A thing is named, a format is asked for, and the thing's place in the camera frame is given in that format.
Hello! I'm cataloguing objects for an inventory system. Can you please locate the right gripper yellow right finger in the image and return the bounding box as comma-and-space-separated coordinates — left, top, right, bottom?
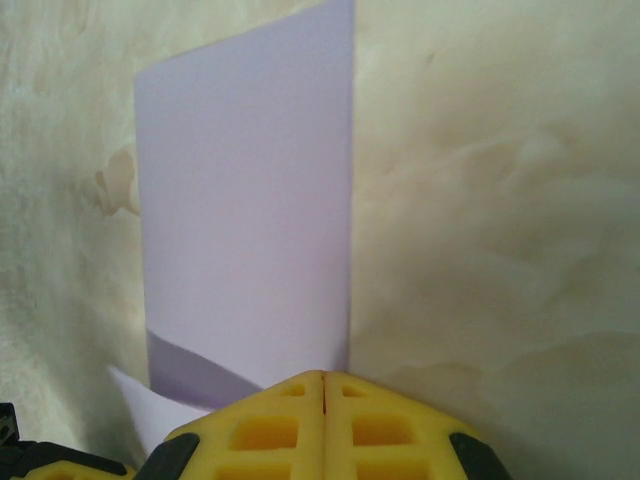
323, 369, 514, 480

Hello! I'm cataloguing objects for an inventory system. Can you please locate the purple square paper sheet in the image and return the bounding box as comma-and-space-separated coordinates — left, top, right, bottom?
107, 0, 358, 454

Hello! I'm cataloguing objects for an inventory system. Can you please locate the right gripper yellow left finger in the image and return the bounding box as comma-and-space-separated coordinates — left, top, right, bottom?
135, 369, 327, 480

